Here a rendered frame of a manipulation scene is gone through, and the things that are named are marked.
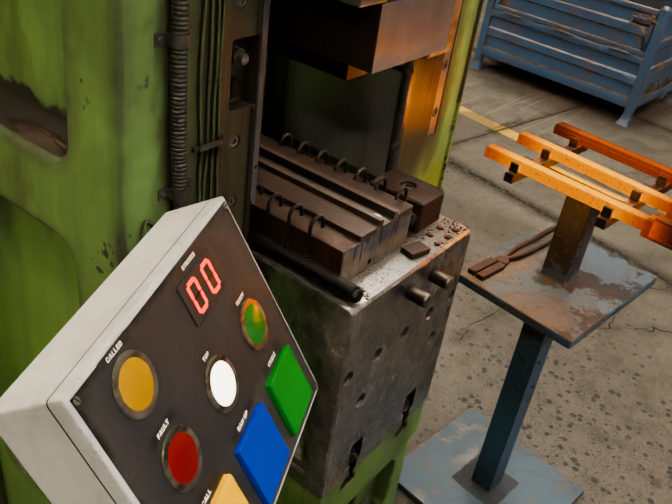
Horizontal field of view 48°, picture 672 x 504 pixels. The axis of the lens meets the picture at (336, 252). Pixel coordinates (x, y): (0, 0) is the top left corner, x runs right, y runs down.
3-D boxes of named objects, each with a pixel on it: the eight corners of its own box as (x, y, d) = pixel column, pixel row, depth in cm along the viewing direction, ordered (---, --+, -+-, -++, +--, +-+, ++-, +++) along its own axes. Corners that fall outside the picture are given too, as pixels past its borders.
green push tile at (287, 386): (314, 392, 90) (289, 343, 87) (297, 436, 84) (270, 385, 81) (301, 394, 91) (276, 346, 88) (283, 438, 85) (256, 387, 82)
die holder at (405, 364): (427, 399, 166) (473, 228, 142) (321, 501, 139) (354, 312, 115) (245, 288, 192) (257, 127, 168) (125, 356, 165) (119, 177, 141)
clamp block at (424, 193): (439, 219, 143) (446, 190, 140) (416, 235, 137) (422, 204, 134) (388, 195, 149) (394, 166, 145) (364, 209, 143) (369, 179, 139)
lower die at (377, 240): (405, 242, 135) (414, 201, 130) (338, 286, 120) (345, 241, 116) (237, 158, 154) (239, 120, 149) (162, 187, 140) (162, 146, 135)
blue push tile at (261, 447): (291, 452, 82) (263, 400, 79) (271, 506, 76) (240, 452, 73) (277, 454, 83) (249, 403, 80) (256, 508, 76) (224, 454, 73)
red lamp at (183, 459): (213, 469, 67) (215, 435, 65) (174, 500, 64) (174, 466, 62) (189, 450, 69) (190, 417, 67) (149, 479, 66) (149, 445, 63)
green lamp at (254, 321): (277, 336, 84) (280, 306, 82) (248, 355, 81) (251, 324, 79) (256, 323, 86) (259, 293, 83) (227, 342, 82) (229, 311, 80)
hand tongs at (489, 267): (602, 203, 202) (603, 199, 202) (616, 210, 200) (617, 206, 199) (467, 272, 165) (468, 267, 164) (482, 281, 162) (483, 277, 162)
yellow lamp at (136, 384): (169, 398, 64) (170, 360, 62) (125, 427, 61) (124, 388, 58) (145, 380, 65) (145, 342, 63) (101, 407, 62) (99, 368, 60)
